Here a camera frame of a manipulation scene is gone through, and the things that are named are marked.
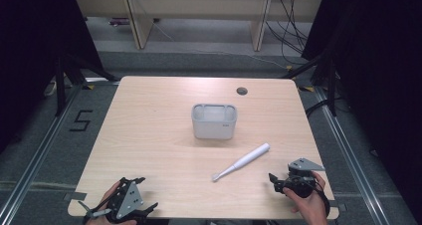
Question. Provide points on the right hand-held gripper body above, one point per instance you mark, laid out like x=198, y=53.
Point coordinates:
x=300, y=180

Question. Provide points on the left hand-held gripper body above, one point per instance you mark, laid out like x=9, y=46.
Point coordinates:
x=129, y=200

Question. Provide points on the white electric toothbrush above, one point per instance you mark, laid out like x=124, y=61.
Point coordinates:
x=247, y=158

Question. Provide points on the white plastic container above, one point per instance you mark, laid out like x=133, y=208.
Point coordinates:
x=214, y=127

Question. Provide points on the person's left hand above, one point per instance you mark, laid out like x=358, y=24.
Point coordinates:
x=111, y=193

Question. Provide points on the person's right hand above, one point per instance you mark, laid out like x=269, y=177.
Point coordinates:
x=313, y=206

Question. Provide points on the grey tape strip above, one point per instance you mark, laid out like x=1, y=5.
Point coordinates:
x=338, y=206
x=75, y=196

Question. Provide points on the black metal stand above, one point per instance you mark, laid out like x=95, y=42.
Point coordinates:
x=61, y=82
x=330, y=82

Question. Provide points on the black curtain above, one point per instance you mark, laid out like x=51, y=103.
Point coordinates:
x=30, y=52
x=381, y=69

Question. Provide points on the dark flat object under shelf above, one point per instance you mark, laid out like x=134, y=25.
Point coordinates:
x=118, y=21

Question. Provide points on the light wooden shelf unit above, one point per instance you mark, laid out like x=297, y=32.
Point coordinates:
x=199, y=6

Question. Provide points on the metal floor rail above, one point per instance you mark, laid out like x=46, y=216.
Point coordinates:
x=351, y=158
x=40, y=152

